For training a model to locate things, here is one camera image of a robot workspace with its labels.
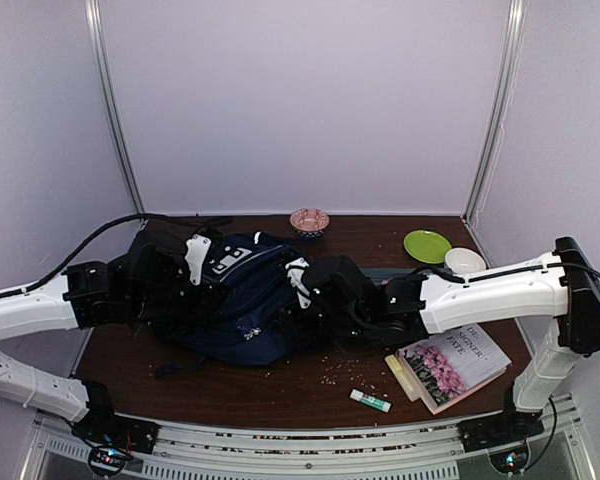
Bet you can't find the navy blue student backpack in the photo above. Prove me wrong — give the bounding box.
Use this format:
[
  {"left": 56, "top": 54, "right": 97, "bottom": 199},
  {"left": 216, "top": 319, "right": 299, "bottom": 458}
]
[{"left": 149, "top": 231, "right": 323, "bottom": 378}]

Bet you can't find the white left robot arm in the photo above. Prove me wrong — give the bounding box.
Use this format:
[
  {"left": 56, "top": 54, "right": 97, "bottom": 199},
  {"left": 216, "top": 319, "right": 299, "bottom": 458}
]
[{"left": 0, "top": 228, "right": 221, "bottom": 444}]

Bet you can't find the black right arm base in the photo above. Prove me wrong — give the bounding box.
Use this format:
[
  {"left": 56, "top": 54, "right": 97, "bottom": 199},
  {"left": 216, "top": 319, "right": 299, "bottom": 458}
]
[{"left": 457, "top": 389, "right": 544, "bottom": 453}]

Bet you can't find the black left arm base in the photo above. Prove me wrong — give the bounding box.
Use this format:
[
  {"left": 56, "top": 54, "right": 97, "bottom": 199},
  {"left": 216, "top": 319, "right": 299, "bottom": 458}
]
[{"left": 72, "top": 380, "right": 159, "bottom": 454}]

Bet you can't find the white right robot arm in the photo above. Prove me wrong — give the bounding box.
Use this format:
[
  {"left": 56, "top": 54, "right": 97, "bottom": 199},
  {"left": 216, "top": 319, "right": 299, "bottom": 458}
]
[{"left": 283, "top": 237, "right": 600, "bottom": 442}]

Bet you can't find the teal Humor hardcover book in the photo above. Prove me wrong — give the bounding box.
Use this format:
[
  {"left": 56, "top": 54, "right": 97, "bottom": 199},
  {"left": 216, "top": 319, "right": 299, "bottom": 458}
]
[{"left": 359, "top": 266, "right": 456, "bottom": 291}]

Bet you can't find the red blue patterned bowl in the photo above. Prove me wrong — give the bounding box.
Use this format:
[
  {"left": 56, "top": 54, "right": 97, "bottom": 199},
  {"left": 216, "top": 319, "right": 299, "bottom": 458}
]
[{"left": 289, "top": 208, "right": 330, "bottom": 239}]

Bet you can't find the white green glue stick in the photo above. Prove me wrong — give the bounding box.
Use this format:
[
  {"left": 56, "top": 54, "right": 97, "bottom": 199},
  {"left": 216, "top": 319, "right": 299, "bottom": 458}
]
[{"left": 349, "top": 389, "right": 391, "bottom": 413}]

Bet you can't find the yellow highlighter pen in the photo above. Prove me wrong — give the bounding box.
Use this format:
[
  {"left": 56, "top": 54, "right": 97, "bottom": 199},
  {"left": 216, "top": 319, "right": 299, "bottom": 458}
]
[{"left": 384, "top": 354, "right": 420, "bottom": 402}]

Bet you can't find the green plate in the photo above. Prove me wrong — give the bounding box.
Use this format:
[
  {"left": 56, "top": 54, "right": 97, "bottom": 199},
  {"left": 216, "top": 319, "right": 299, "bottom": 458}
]
[{"left": 403, "top": 230, "right": 452, "bottom": 265}]

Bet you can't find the pink flower Designer Fate book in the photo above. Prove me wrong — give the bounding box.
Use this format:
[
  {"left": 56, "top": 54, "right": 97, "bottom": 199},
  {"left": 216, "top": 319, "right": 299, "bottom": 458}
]
[{"left": 395, "top": 324, "right": 511, "bottom": 415}]

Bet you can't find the white bowl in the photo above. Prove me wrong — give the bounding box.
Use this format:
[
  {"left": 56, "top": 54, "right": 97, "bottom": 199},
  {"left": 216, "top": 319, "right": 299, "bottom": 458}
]
[{"left": 444, "top": 247, "right": 487, "bottom": 275}]

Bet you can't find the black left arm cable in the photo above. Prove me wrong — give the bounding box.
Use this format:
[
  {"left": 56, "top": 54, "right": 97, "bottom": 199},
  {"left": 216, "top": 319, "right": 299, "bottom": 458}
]
[{"left": 0, "top": 213, "right": 191, "bottom": 302}]

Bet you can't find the aluminium front rail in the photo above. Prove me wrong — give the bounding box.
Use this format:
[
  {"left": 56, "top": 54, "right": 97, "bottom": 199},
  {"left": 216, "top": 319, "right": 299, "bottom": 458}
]
[{"left": 27, "top": 392, "right": 594, "bottom": 480}]

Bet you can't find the left aluminium frame post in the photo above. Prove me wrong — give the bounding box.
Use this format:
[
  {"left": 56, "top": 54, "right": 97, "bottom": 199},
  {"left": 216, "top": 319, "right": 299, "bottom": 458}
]
[{"left": 84, "top": 0, "right": 146, "bottom": 213}]

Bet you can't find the aluminium frame post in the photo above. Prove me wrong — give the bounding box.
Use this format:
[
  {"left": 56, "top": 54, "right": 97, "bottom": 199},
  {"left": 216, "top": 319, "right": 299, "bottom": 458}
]
[
  {"left": 464, "top": 0, "right": 527, "bottom": 226},
  {"left": 84, "top": 0, "right": 146, "bottom": 213}
]

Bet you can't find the right aluminium frame post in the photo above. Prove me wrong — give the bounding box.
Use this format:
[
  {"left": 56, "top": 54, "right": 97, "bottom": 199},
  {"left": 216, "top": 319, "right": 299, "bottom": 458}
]
[{"left": 464, "top": 0, "right": 527, "bottom": 226}]

